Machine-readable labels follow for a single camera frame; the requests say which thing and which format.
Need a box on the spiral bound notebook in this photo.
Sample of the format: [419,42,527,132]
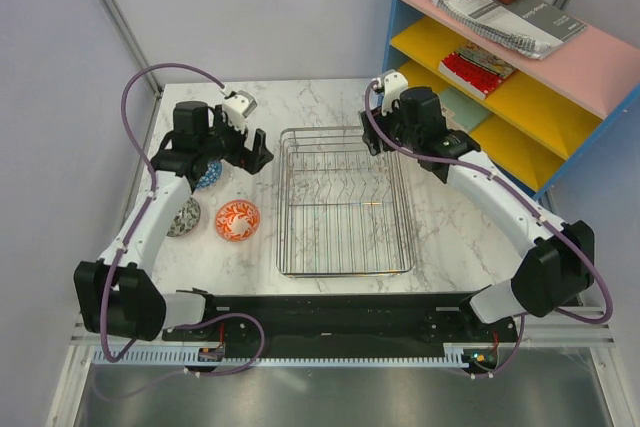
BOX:
[432,0,562,60]

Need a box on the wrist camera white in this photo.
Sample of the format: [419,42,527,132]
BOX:
[222,90,257,133]
[373,70,409,116]

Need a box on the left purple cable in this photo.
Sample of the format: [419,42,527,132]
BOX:
[89,62,265,401]

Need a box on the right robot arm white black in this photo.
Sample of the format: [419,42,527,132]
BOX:
[360,79,608,341]

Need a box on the colourful wooden shelf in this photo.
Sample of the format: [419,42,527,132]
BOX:
[383,0,639,199]

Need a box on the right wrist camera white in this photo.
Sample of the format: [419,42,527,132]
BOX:
[373,70,409,116]

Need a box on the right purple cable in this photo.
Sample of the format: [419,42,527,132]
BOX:
[363,78,615,381]

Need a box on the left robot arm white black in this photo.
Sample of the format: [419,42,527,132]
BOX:
[73,91,273,341]

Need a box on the blue patterned bowl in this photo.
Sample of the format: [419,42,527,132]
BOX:
[195,161,222,191]

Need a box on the light blue cable duct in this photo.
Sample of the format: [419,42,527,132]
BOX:
[118,344,498,368]

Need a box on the grey setup guide booklet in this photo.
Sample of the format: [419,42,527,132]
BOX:
[454,0,587,59]

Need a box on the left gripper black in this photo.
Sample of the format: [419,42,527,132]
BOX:
[199,105,273,175]

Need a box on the light green book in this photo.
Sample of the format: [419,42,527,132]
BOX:
[439,87,491,134]

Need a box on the purple cable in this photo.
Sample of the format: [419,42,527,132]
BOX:
[363,78,615,381]
[89,62,265,401]

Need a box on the grey patterned bowl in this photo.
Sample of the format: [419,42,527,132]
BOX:
[167,197,201,238]

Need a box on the metal wire dish rack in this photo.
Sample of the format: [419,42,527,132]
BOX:
[277,126,417,278]

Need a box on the orange patterned glass bowl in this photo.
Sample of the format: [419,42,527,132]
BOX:
[215,199,261,242]

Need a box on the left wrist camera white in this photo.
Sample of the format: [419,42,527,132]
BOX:
[222,90,257,133]

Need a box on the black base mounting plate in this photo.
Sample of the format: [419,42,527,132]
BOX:
[164,291,518,358]

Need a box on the red patterned book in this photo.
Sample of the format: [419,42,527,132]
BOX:
[438,42,517,100]

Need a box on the aluminium frame rail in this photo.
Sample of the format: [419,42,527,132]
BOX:
[69,307,615,351]

